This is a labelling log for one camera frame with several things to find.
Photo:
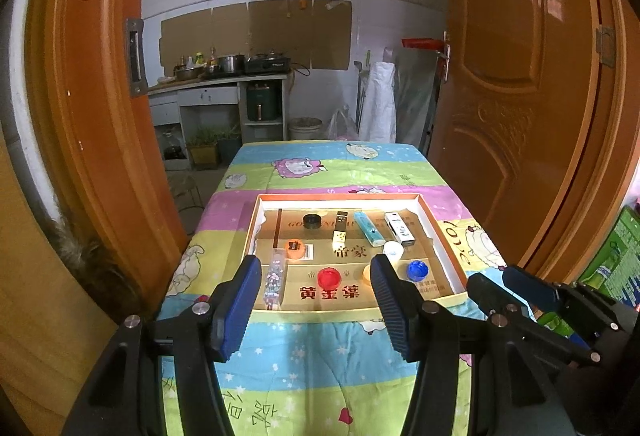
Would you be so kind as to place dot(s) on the dark frying pan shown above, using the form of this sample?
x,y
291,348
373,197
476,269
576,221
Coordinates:
x,y
189,73

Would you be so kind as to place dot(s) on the beige bucket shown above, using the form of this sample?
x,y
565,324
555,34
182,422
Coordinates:
x,y
304,128

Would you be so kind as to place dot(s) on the group of condiment bottles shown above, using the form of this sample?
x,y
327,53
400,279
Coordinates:
x,y
200,60

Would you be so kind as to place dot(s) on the white bottle cap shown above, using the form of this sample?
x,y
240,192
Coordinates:
x,y
393,250

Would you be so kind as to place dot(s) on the shallow orange-rimmed box tray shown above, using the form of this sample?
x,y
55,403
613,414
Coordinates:
x,y
320,306

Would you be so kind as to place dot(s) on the light wooden board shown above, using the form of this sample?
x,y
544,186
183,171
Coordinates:
x,y
40,341

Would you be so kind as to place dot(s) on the orange wooden door jamb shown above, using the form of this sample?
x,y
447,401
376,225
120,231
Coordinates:
x,y
90,116
622,141

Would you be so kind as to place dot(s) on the orange cap with black insert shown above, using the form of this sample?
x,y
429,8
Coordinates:
x,y
295,249

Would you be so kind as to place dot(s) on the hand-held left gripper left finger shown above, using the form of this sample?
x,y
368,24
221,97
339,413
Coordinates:
x,y
236,313

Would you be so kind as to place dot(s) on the clear plastic sheet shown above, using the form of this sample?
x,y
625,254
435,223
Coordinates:
x,y
417,96

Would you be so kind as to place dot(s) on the long white box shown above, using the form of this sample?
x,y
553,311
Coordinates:
x,y
400,227

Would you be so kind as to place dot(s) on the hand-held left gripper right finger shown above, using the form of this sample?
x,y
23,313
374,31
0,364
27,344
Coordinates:
x,y
395,313

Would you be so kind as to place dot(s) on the dark green air fryer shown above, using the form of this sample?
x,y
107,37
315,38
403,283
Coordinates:
x,y
262,102

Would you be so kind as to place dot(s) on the clear plastic tube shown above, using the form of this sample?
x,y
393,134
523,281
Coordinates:
x,y
274,276

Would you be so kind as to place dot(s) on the small brown gold box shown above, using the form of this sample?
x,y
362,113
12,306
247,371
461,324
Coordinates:
x,y
340,228

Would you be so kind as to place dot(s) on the black round cap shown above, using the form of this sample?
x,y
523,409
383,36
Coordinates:
x,y
312,221

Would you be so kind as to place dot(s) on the metal door hinge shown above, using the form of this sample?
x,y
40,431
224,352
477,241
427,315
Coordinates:
x,y
605,45

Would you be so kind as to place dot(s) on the orange wooden door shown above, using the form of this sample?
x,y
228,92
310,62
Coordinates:
x,y
500,66

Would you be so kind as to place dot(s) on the translucent orange bottle cap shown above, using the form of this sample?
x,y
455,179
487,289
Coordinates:
x,y
367,274

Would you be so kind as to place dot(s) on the printed brown cardboard sheet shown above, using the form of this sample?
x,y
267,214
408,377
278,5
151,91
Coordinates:
x,y
302,278

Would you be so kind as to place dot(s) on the steel cooking pot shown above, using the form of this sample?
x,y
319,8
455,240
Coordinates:
x,y
231,64

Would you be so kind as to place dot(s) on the light blue rectangular box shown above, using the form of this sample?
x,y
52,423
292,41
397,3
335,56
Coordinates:
x,y
367,226

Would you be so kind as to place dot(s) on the red paper strip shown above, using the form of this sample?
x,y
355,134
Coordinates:
x,y
422,43

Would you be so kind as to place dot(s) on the cartoon sheep printed tablecloth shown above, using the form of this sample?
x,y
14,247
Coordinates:
x,y
310,341

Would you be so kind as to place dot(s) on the black induction cooker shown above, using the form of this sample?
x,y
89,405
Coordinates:
x,y
267,65

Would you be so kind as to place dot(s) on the red bottle cap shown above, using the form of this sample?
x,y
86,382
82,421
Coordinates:
x,y
329,277

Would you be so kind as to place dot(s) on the metal strike plate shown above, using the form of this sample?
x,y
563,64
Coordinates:
x,y
136,59

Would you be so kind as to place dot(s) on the grey kitchen counter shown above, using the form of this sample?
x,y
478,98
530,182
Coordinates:
x,y
210,94

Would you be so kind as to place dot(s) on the blue bottle cap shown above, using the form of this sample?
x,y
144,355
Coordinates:
x,y
417,270

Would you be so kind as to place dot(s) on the white woven sack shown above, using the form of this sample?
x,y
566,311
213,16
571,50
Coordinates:
x,y
377,101

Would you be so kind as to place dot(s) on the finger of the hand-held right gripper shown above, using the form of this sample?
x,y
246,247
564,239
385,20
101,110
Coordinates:
x,y
530,287
550,338

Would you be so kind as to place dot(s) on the large glass jar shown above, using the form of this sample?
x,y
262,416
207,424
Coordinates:
x,y
174,147

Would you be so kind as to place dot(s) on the brown cardboard wall sheets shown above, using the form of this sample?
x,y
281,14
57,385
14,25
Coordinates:
x,y
260,31

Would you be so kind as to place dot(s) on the green beer carton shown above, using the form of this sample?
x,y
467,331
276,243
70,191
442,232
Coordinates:
x,y
617,251

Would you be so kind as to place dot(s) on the planter with green shoots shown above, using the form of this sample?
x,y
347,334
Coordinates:
x,y
202,149

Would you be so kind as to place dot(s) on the translucent plastic bag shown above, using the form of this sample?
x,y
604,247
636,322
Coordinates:
x,y
342,125

